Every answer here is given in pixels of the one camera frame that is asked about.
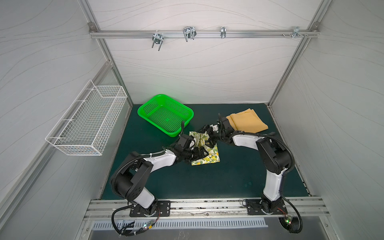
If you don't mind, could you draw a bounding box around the lemon print skirt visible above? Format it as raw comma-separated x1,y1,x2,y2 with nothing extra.
189,132,220,166

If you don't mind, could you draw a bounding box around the yellow tan skirt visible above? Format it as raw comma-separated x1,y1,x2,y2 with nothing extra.
226,109,269,133

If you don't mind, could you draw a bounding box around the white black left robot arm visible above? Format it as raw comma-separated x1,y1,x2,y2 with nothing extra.
111,132,209,210

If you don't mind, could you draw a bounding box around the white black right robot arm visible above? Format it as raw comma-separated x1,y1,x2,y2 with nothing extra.
200,116,295,215

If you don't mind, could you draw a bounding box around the green plastic basket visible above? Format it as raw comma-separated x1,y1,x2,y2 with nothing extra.
138,94,194,137

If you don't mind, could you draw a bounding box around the white vent strip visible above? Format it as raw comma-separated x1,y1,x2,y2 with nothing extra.
92,217,268,231

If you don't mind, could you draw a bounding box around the metal U-bolt clamp middle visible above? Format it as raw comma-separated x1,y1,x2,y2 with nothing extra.
183,26,197,42

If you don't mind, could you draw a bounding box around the metal u-bolt clamp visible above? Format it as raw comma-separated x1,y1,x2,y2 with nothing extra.
183,26,197,42
152,33,164,51

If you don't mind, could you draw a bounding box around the metal U-bolt clamp left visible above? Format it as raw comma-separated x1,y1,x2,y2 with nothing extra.
152,33,164,51

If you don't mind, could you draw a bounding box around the aluminium top crossbar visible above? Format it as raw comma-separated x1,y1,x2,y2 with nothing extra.
90,29,321,39

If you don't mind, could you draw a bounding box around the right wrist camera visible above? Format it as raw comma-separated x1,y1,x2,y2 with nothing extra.
211,118,235,138

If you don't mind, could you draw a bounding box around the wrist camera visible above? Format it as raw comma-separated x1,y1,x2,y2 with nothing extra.
178,134,196,150
211,118,235,138

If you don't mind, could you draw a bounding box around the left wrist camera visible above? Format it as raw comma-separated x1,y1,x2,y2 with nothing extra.
178,134,196,150

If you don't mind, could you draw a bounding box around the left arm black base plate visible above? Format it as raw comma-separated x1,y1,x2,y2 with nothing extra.
130,199,171,218

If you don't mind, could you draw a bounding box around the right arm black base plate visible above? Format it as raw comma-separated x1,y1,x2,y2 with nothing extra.
242,198,288,216

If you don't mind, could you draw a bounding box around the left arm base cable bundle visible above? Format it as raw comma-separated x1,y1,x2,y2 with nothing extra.
110,205,160,237

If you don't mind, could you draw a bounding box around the metal ring clamp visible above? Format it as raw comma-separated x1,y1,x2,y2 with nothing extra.
221,27,227,39

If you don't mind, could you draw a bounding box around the white wire wall basket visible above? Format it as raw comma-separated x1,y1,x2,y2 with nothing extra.
46,80,127,156

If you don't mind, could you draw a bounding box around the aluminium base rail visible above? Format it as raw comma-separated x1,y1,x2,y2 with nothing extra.
84,197,331,220

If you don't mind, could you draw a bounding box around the metal bolt bracket right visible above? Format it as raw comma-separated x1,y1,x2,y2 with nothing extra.
282,27,309,39

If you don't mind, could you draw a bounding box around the left rear frame post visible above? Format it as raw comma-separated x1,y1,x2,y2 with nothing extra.
78,0,134,107

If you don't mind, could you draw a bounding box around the aluminium corner frame post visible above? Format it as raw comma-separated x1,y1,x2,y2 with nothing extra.
267,0,332,108

